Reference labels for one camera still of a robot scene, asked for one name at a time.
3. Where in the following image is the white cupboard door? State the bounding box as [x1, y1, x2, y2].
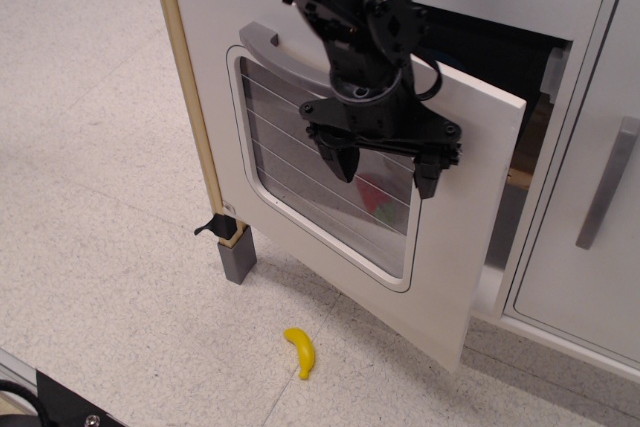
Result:
[511, 0, 639, 368]

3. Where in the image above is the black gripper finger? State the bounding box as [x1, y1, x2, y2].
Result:
[317, 141, 360, 182]
[413, 156, 441, 199]

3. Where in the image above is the black cable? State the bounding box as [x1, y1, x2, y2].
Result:
[0, 378, 51, 427]

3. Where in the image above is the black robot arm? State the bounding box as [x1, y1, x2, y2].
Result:
[282, 0, 461, 199]

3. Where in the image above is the white toy kitchen cabinet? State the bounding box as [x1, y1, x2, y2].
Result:
[169, 0, 640, 383]

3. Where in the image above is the blue round plate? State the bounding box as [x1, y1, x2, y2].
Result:
[429, 49, 458, 66]

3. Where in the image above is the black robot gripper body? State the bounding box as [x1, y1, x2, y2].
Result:
[299, 69, 461, 167]

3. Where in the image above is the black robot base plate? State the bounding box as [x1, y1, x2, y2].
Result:
[36, 371, 123, 427]

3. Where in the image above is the grey cupboard door handle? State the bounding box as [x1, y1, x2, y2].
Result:
[575, 116, 639, 250]

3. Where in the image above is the yellow toy banana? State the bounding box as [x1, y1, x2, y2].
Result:
[283, 327, 315, 380]

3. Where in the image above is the red green toy strawberry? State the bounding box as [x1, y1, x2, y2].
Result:
[355, 176, 398, 227]

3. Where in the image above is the wooden kitchen leg post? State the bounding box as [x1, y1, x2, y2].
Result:
[160, 0, 257, 284]

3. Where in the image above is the black clamp lever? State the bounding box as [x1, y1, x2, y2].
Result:
[194, 213, 237, 240]

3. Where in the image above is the white oven door with window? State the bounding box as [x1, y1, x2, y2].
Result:
[178, 0, 526, 370]

